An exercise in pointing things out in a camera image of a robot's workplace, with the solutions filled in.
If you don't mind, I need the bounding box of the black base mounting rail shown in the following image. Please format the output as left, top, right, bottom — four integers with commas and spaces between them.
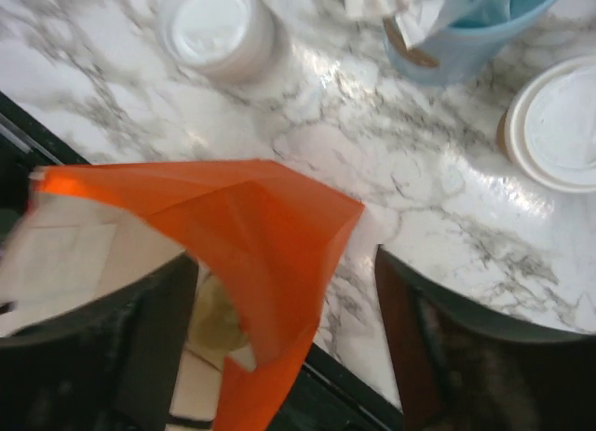
1, 95, 402, 430

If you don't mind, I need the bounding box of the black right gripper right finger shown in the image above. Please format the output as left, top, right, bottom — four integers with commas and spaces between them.
374, 247, 595, 430

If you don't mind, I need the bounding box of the separated brown pulp carrier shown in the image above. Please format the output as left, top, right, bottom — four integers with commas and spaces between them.
187, 273, 249, 366

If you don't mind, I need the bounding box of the single kraft paper cup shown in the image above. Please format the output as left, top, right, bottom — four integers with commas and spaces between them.
495, 112, 509, 159

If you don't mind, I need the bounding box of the single white cup lid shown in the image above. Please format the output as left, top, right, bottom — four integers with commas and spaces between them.
505, 55, 595, 194

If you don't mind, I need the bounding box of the orange paper bag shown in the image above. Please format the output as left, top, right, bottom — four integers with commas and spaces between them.
1, 160, 363, 430

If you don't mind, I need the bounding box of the blue cylindrical sugar container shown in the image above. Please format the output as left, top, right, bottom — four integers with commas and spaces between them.
384, 0, 557, 87

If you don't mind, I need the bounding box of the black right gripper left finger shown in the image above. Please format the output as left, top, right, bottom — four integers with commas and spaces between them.
1, 255, 198, 430

